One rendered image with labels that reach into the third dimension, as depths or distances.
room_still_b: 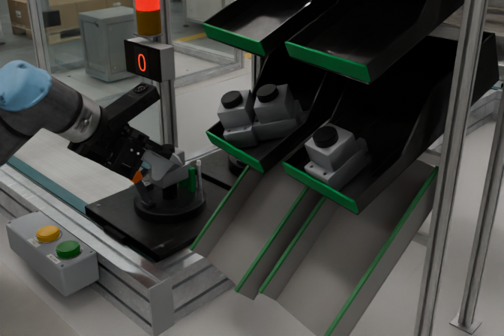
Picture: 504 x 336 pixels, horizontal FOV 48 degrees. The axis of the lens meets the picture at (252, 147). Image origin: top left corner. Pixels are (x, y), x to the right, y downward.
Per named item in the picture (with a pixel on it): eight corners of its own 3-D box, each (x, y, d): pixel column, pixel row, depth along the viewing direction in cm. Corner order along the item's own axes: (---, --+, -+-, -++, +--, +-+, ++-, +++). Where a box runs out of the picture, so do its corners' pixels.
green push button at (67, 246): (64, 265, 96) (63, 256, 96) (52, 256, 99) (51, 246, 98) (85, 255, 99) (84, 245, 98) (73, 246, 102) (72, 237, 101)
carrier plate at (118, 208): (160, 265, 97) (159, 254, 96) (85, 214, 112) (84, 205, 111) (256, 212, 113) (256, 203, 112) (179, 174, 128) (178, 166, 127)
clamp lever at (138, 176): (147, 206, 106) (132, 177, 101) (141, 202, 107) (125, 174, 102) (161, 193, 107) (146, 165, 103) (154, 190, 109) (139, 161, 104)
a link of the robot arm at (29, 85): (-20, 82, 83) (19, 44, 82) (40, 113, 92) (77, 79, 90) (-13, 118, 79) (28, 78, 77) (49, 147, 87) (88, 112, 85)
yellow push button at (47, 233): (44, 249, 101) (43, 239, 100) (34, 240, 103) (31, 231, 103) (64, 239, 103) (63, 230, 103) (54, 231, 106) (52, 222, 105)
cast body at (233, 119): (258, 145, 80) (241, 108, 76) (229, 150, 82) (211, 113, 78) (266, 108, 86) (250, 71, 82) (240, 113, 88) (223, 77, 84)
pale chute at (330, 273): (337, 354, 73) (320, 346, 70) (274, 300, 83) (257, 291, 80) (454, 176, 76) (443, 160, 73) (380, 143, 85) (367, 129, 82)
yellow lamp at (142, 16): (147, 37, 116) (145, 13, 114) (133, 32, 119) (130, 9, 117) (166, 32, 119) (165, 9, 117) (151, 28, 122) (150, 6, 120)
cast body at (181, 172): (163, 189, 106) (160, 155, 103) (148, 181, 109) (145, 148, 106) (196, 174, 111) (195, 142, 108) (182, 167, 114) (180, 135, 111)
